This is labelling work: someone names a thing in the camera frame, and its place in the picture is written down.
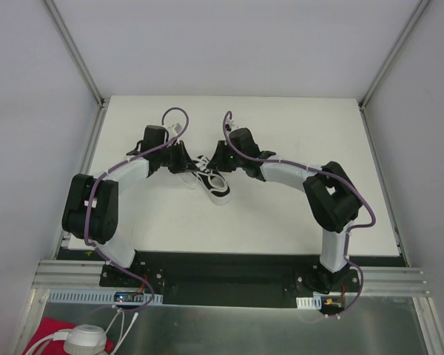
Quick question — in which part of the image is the white shoelace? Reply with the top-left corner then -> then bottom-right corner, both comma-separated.
193,155 -> 228,195

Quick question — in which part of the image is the black white canvas sneaker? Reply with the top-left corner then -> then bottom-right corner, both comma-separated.
178,155 -> 231,206

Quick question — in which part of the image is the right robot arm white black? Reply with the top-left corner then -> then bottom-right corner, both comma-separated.
209,124 -> 363,294

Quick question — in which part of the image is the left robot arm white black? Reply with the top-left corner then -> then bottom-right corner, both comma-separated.
61,125 -> 195,288

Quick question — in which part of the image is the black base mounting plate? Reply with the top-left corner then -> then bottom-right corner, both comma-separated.
98,250 -> 360,308

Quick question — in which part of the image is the white bottle cap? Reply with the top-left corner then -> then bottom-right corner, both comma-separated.
64,325 -> 107,355

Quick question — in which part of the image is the red cloth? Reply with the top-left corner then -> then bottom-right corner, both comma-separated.
23,317 -> 114,354

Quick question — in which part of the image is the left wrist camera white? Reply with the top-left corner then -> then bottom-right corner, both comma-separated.
166,124 -> 183,139

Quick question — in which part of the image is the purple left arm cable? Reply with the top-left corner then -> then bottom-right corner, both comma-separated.
84,106 -> 191,310

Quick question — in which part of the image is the left grey cable duct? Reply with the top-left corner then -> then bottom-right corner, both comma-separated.
48,290 -> 164,305

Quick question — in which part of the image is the grey cable duct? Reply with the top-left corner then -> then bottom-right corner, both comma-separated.
48,290 -> 164,305
296,295 -> 322,310

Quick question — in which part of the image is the left aluminium corner post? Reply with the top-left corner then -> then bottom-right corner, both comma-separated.
41,0 -> 105,107

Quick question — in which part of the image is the aluminium corner post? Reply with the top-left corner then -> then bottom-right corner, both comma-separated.
41,0 -> 105,107
358,0 -> 432,112

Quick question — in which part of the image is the right grey cable duct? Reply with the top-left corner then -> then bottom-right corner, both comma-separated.
296,295 -> 322,310

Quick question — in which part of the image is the white cable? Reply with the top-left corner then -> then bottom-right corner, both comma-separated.
24,309 -> 140,355

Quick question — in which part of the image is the aluminium frame rail front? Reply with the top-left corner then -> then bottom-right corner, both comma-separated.
32,260 -> 431,297

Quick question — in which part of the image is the right aluminium corner post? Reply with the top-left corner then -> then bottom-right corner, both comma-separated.
358,0 -> 432,112

